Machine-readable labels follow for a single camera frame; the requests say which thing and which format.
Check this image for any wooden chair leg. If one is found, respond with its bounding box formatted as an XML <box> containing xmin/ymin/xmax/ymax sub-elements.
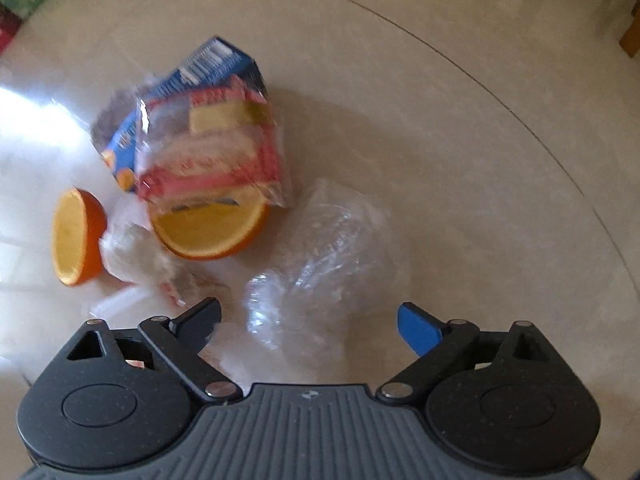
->
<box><xmin>619</xmin><ymin>15</ymin><xmax>640</xmax><ymax>58</ymax></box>

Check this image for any red package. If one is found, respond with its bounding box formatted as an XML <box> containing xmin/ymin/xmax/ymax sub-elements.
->
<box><xmin>0</xmin><ymin>7</ymin><xmax>26</xmax><ymax>56</ymax></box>

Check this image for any orange half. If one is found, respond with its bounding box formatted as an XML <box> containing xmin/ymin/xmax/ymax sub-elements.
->
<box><xmin>150</xmin><ymin>192</ymin><xmax>271</xmax><ymax>261</ymax></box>
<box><xmin>52</xmin><ymin>187</ymin><xmax>108</xmax><ymax>287</ymax></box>

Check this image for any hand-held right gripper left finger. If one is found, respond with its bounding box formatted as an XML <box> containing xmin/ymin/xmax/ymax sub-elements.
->
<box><xmin>65</xmin><ymin>297</ymin><xmax>246</xmax><ymax>406</ymax></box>

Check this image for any clear plastic bag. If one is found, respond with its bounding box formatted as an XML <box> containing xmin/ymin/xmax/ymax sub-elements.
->
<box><xmin>245</xmin><ymin>177</ymin><xmax>396</xmax><ymax>376</ymax></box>

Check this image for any crumpled white tissue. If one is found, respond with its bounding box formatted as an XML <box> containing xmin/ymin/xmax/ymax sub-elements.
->
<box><xmin>99</xmin><ymin>200</ymin><xmax>176</xmax><ymax>291</ymax></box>

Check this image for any blue drink carton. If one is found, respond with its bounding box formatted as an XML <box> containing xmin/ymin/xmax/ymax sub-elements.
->
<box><xmin>100</xmin><ymin>36</ymin><xmax>271</xmax><ymax>193</ymax></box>

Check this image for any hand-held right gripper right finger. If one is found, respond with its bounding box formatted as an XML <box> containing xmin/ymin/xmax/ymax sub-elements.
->
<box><xmin>376</xmin><ymin>302</ymin><xmax>551</xmax><ymax>407</ymax></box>

